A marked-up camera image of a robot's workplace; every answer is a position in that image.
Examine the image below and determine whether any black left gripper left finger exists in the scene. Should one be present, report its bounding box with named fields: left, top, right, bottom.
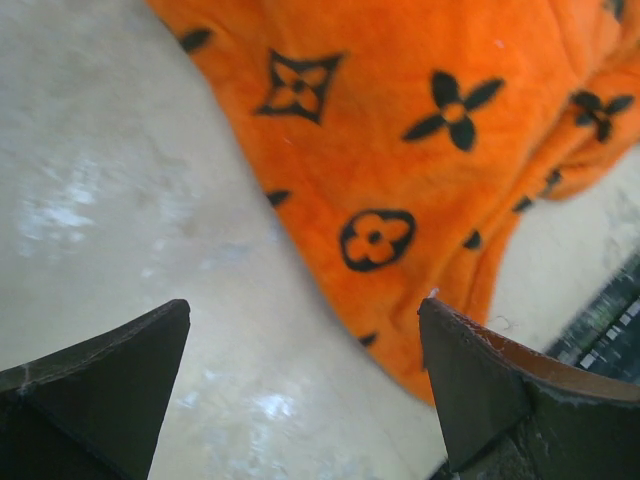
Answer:
left=1, top=299, right=190, bottom=479

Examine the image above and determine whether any orange patterned pillowcase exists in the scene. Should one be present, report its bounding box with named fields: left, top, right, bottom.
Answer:
left=151, top=1, right=639, bottom=402

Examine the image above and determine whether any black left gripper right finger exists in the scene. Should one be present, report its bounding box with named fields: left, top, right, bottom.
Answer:
left=419, top=298, right=639, bottom=479

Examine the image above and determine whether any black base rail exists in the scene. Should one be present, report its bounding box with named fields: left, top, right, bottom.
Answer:
left=546, top=252, right=639, bottom=385

